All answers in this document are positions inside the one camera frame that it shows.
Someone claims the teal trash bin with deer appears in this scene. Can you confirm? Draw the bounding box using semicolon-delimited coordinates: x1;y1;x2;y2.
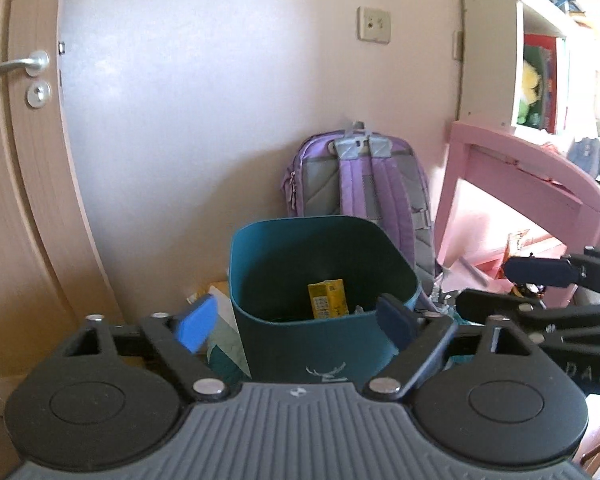
228;216;419;385

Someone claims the beige wooden door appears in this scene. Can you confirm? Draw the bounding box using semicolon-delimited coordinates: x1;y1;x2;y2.
0;0;122;413

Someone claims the white yellow folded bag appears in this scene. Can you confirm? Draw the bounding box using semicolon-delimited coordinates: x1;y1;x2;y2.
204;282;251;385

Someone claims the pink wooden desk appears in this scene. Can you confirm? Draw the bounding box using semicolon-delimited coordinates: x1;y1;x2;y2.
431;119;600;311

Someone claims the yellow small carton box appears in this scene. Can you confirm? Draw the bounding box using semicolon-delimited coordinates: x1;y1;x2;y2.
308;278;349;320

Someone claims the purple grey backpack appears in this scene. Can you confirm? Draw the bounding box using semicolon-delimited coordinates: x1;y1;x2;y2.
282;128;442;298

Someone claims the white bookshelf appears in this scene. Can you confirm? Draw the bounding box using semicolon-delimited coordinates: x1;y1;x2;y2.
458;0;600;182

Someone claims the silver door lock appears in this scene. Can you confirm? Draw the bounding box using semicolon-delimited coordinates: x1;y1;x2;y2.
26;79;52;110

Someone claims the silver door handle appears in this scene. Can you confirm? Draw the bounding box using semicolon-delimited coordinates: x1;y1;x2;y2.
0;50;50;78

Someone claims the beige wall socket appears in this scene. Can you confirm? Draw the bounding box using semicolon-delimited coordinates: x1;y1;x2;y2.
358;6;391;44

